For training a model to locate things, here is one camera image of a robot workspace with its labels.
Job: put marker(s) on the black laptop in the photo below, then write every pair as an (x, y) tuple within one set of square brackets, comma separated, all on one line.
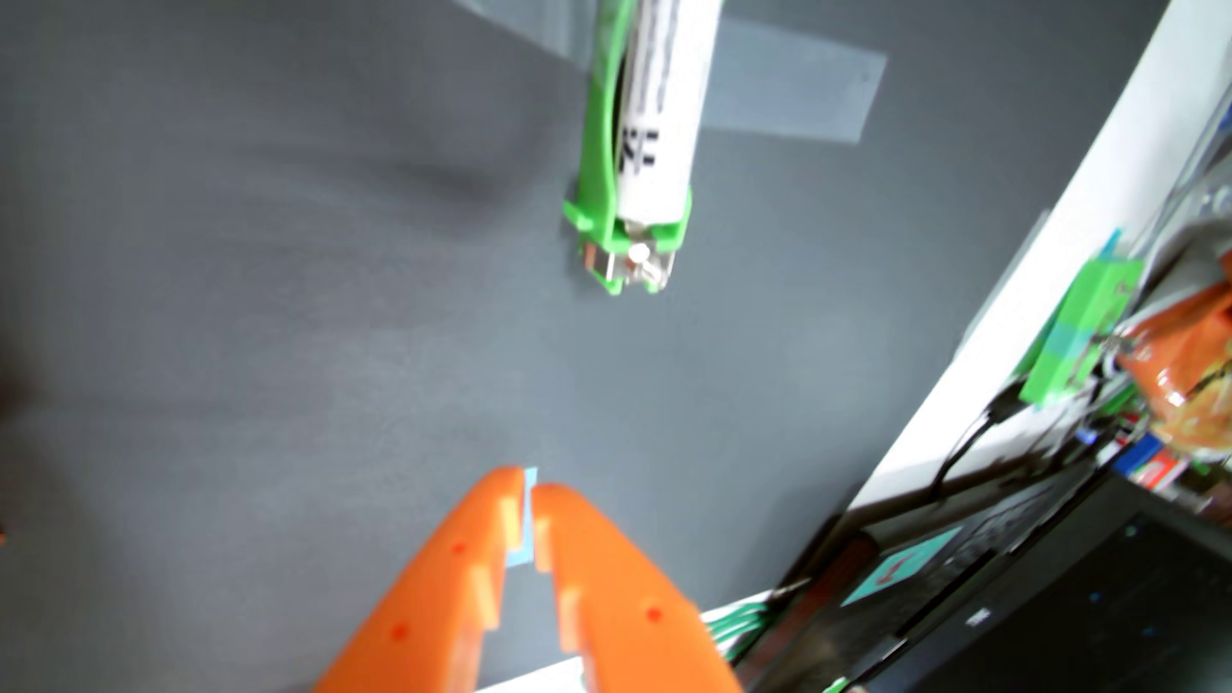
[(1059, 616)]

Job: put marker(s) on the green battery holder with bolt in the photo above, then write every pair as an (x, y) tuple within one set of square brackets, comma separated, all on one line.
[(602, 173)]

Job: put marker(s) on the orange snack bag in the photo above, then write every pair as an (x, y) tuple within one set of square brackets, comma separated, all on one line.
[(1184, 366)]

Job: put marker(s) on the green holder with blue tape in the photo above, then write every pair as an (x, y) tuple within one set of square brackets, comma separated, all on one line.
[(1088, 327)]

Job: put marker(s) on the teal sticker with red shape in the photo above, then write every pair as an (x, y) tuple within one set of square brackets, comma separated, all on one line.
[(905, 563)]

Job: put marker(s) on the light blue tape strip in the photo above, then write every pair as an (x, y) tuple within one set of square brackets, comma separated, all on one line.
[(529, 510)]

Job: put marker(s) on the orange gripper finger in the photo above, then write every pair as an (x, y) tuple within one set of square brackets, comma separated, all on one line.
[(433, 597), (626, 616)]

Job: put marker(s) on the dark grey mat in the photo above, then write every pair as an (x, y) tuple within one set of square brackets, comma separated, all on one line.
[(289, 289)]

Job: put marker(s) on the white cylindrical battery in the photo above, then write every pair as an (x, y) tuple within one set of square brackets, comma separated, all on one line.
[(664, 115)]

